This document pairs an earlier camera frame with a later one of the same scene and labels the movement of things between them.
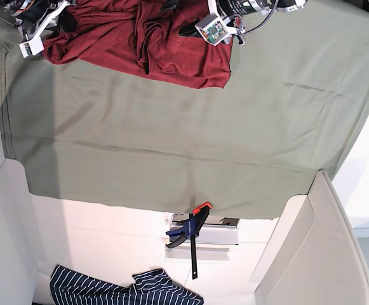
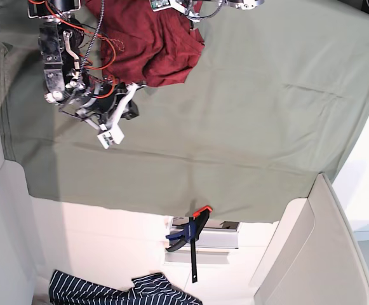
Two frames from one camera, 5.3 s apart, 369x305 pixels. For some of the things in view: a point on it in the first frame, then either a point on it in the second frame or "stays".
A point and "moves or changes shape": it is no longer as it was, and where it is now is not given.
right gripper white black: (33, 16) → (102, 105)
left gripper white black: (222, 23) → (195, 9)
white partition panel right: (316, 258) stays
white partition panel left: (9, 246) stays
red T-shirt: (142, 36) moves or changes shape
